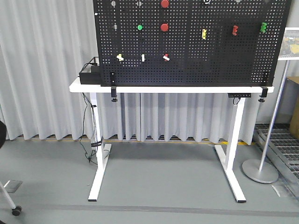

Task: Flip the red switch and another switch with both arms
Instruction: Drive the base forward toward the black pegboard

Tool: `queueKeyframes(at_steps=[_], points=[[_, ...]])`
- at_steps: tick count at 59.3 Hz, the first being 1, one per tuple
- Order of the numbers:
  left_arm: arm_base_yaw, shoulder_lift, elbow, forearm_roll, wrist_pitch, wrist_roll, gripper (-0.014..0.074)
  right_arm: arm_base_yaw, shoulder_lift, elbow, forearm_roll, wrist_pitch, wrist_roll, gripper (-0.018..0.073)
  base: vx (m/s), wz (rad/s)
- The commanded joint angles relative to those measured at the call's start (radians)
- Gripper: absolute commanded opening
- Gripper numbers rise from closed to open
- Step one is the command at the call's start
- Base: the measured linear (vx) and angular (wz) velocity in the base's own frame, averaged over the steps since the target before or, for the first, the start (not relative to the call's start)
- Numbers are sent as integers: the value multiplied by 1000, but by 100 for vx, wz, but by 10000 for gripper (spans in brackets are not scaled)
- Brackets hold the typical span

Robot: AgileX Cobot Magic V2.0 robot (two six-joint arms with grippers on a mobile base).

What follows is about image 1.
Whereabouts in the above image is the red lit toggle switch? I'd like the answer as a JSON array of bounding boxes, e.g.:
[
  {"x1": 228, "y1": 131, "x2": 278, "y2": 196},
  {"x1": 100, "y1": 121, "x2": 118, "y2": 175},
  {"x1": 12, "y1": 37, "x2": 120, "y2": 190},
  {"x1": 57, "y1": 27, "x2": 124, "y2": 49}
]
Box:
[{"x1": 163, "y1": 54, "x2": 170, "y2": 61}]

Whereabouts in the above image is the left black board clamp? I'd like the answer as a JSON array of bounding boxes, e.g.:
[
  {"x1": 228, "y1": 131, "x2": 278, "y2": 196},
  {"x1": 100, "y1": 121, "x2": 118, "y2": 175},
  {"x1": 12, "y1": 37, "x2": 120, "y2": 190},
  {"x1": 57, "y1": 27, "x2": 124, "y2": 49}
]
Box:
[{"x1": 110, "y1": 72, "x2": 118, "y2": 102}]

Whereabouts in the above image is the black board clamp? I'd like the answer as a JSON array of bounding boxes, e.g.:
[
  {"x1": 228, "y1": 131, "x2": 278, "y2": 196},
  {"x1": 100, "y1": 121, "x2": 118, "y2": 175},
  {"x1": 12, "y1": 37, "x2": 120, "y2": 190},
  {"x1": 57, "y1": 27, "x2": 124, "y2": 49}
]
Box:
[
  {"x1": 258, "y1": 71, "x2": 269, "y2": 103},
  {"x1": 110, "y1": 72, "x2": 118, "y2": 102}
]

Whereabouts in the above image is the black box on desk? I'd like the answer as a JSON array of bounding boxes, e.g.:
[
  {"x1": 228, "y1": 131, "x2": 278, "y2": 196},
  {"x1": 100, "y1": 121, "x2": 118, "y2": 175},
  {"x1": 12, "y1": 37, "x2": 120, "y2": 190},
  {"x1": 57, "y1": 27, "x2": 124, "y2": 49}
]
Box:
[{"x1": 79, "y1": 57, "x2": 102, "y2": 84}]

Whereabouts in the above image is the black perforated pegboard panel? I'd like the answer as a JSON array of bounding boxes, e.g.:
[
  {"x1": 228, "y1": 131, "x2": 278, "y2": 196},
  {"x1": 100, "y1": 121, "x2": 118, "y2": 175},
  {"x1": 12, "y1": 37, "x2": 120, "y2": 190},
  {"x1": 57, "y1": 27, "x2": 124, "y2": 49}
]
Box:
[{"x1": 93, "y1": 0, "x2": 292, "y2": 87}]

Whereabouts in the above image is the black desk control panel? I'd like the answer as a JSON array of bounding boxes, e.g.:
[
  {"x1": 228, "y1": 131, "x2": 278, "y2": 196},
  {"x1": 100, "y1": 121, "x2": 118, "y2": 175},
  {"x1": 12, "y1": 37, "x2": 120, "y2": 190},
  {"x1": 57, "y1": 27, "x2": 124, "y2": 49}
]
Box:
[{"x1": 228, "y1": 93, "x2": 251, "y2": 98}]

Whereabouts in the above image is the lower red round button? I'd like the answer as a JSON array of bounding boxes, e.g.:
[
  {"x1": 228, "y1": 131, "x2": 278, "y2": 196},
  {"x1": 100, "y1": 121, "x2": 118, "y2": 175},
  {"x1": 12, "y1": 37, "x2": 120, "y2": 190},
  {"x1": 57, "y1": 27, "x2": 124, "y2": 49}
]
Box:
[{"x1": 160, "y1": 23, "x2": 169, "y2": 32}]

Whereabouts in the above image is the red round button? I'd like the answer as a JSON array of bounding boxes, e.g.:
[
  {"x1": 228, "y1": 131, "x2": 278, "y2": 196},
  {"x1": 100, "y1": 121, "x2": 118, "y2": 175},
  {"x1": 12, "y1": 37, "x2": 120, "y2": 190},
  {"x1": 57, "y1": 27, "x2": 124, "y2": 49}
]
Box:
[
  {"x1": 160, "y1": 0, "x2": 170, "y2": 8},
  {"x1": 160, "y1": 23, "x2": 169, "y2": 32}
]

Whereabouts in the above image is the white height-adjustable desk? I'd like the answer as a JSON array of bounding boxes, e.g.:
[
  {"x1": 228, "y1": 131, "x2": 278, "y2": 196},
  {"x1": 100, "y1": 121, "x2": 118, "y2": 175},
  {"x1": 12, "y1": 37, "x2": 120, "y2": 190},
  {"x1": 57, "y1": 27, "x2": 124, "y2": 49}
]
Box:
[{"x1": 69, "y1": 77, "x2": 274, "y2": 203}]

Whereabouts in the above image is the upper red round button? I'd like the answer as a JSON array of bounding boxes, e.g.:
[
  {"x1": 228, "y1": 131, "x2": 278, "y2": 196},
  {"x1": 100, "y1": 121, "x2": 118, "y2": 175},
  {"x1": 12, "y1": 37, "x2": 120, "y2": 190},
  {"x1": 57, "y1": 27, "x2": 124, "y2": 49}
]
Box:
[{"x1": 160, "y1": 0, "x2": 170, "y2": 8}]

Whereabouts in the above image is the right black board clamp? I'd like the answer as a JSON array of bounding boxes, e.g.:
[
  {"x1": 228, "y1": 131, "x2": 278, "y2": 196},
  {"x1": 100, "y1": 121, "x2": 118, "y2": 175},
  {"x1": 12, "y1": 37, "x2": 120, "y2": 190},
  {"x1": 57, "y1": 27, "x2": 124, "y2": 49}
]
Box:
[{"x1": 258, "y1": 71, "x2": 269, "y2": 103}]

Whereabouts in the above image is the grey floor sign stand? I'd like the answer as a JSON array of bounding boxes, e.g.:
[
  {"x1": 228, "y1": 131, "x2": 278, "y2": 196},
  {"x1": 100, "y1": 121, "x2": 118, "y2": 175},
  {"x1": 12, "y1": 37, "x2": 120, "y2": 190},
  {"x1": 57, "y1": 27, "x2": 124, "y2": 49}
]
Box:
[{"x1": 242, "y1": 27, "x2": 299, "y2": 184}]

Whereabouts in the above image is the white pleated curtain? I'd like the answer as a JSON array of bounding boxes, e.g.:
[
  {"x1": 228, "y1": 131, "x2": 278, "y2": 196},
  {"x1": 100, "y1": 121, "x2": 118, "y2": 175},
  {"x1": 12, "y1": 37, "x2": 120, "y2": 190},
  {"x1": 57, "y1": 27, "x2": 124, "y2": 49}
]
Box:
[{"x1": 0, "y1": 0, "x2": 299, "y2": 146}]

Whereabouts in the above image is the metal floor grating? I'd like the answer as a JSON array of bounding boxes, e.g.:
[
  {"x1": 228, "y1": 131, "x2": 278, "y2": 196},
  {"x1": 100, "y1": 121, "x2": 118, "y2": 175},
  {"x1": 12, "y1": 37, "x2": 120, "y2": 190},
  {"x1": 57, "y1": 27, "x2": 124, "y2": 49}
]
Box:
[{"x1": 265, "y1": 124, "x2": 299, "y2": 199}]

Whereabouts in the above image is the cardboard box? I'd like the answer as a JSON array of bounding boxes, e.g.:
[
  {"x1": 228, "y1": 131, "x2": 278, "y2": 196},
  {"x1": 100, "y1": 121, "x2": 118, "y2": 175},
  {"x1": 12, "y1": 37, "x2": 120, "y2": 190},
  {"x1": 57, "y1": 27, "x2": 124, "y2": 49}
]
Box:
[{"x1": 287, "y1": 77, "x2": 299, "y2": 139}]

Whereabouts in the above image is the office chair leg with caster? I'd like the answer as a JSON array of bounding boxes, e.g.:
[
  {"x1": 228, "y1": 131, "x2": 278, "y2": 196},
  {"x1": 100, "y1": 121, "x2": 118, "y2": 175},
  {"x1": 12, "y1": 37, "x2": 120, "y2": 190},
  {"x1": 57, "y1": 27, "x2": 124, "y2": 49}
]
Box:
[{"x1": 0, "y1": 183, "x2": 22, "y2": 216}]

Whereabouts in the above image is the yellow lit toggle switch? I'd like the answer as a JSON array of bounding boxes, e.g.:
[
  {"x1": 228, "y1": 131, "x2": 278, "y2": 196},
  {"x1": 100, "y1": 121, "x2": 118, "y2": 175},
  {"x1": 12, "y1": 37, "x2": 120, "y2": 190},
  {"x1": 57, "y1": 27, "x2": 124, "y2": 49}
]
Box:
[{"x1": 116, "y1": 54, "x2": 124, "y2": 61}]

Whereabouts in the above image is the black hanging power cable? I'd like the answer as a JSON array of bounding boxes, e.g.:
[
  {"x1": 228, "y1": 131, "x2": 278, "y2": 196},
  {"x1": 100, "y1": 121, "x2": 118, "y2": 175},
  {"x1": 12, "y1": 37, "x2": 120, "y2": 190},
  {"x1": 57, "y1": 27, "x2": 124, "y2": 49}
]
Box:
[{"x1": 79, "y1": 92, "x2": 110, "y2": 164}]

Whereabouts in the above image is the yellow rocker switch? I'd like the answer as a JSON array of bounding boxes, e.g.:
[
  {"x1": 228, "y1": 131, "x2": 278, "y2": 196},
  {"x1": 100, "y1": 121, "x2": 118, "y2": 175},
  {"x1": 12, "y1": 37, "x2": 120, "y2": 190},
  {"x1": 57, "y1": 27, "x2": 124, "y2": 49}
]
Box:
[{"x1": 202, "y1": 29, "x2": 207, "y2": 40}]

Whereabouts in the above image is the red rocker switch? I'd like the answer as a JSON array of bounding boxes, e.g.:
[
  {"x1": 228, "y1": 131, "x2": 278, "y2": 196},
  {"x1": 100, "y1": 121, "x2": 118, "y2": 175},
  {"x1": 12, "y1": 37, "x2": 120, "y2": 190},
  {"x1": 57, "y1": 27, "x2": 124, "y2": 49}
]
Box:
[{"x1": 232, "y1": 25, "x2": 239, "y2": 36}]

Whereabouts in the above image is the green rocker switch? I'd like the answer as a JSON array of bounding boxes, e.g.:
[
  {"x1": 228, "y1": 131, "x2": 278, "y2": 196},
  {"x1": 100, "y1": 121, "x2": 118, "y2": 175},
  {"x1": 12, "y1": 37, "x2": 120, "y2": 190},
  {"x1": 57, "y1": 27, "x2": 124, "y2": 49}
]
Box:
[{"x1": 260, "y1": 22, "x2": 268, "y2": 33}]

